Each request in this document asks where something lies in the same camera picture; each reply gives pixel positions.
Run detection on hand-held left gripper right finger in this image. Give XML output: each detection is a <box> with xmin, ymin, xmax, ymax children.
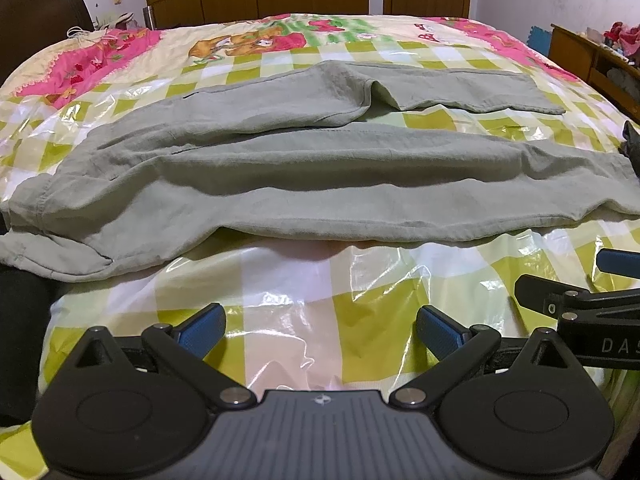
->
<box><xmin>389</xmin><ymin>305</ymin><xmax>565</xmax><ymax>410</ymax></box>

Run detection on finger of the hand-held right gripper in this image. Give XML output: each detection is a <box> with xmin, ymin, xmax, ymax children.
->
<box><xmin>596</xmin><ymin>248</ymin><xmax>640</xmax><ymax>277</ymax></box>
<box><xmin>514</xmin><ymin>273</ymin><xmax>640</xmax><ymax>319</ymax></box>

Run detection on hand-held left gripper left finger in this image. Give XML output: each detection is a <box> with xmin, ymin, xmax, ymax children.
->
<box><xmin>62</xmin><ymin>303</ymin><xmax>258</xmax><ymax>412</ymax></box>

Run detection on grey-green pants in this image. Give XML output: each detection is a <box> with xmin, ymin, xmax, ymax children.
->
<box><xmin>0</xmin><ymin>60</ymin><xmax>640</xmax><ymax>282</ymax></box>

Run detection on dark cloth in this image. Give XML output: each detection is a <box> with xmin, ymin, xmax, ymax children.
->
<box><xmin>621</xmin><ymin>121</ymin><xmax>640</xmax><ymax>162</ymax></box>

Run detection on pale folded cloth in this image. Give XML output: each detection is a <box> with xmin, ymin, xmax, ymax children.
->
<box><xmin>606</xmin><ymin>66</ymin><xmax>640</xmax><ymax>98</ymax></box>

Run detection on black cloth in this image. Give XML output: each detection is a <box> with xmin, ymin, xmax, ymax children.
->
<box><xmin>0</xmin><ymin>264</ymin><xmax>57</xmax><ymax>427</ymax></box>

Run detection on wooden cabinet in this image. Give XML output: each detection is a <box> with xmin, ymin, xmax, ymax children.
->
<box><xmin>549</xmin><ymin>24</ymin><xmax>640</xmax><ymax>121</ymax></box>

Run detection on pink red clothes pile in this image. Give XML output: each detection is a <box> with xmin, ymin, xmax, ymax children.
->
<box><xmin>603</xmin><ymin>21</ymin><xmax>640</xmax><ymax>56</ymax></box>

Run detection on blue foam mat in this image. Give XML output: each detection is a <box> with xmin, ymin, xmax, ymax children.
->
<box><xmin>530</xmin><ymin>25</ymin><xmax>553</xmax><ymax>56</ymax></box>

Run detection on checked cartoon print quilt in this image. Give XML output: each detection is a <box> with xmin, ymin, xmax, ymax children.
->
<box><xmin>0</xmin><ymin>12</ymin><xmax>640</xmax><ymax>461</ymax></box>

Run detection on pile of small clothes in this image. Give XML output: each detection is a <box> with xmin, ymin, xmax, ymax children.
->
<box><xmin>95</xmin><ymin>10</ymin><xmax>146</xmax><ymax>31</ymax></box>

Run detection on dark brown wooden headboard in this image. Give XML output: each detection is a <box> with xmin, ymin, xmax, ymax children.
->
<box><xmin>0</xmin><ymin>0</ymin><xmax>96</xmax><ymax>83</ymax></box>

